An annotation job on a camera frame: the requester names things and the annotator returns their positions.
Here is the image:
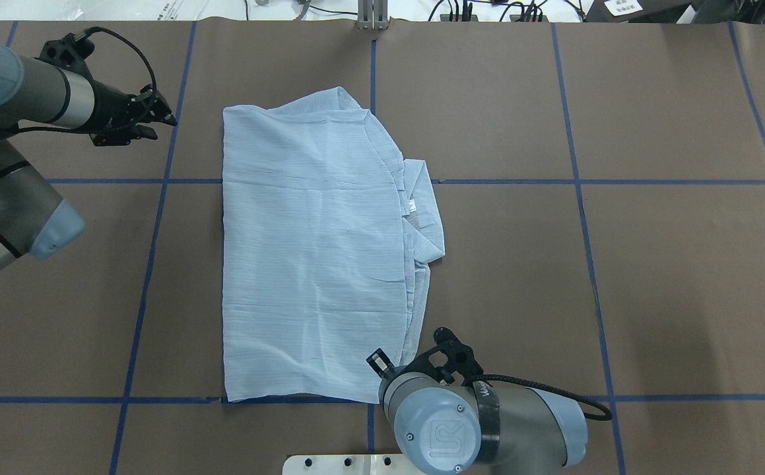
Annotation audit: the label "light blue button shirt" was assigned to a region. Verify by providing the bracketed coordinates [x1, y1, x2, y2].
[222, 87, 446, 403]

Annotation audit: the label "clear plastic bag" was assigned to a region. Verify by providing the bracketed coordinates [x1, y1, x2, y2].
[0, 1, 84, 21]

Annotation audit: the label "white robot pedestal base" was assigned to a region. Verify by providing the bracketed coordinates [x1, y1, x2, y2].
[282, 454, 422, 474]

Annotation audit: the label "aluminium frame post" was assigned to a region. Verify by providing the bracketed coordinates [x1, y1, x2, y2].
[357, 0, 390, 31]

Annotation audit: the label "black table cables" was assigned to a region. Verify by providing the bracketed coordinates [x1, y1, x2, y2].
[244, 0, 587, 23]

